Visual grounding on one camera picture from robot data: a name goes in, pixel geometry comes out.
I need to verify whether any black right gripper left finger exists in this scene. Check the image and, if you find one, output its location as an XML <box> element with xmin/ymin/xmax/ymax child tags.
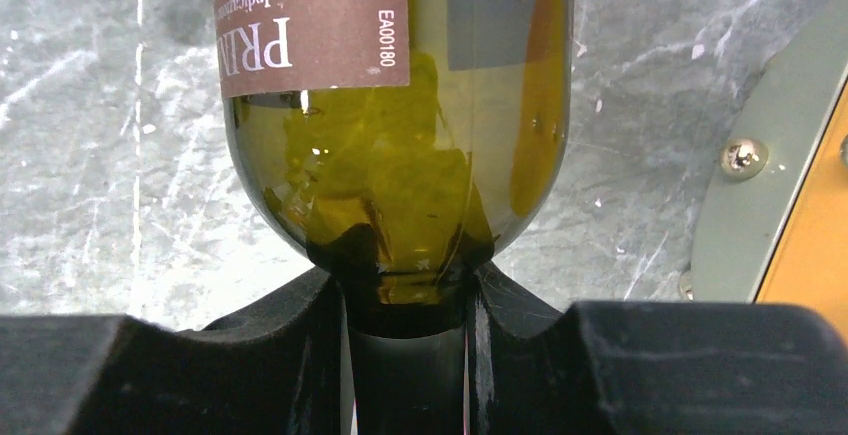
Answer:
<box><xmin>1</xmin><ymin>270</ymin><xmax>341</xmax><ymax>434</ymax></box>

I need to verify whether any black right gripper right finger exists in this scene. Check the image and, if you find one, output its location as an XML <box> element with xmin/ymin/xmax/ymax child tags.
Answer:
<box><xmin>469</xmin><ymin>264</ymin><xmax>847</xmax><ymax>434</ymax></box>

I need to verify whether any green bottle silver neck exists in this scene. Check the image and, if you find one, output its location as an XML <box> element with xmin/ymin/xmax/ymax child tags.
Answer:
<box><xmin>213</xmin><ymin>0</ymin><xmax>573</xmax><ymax>434</ymax></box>

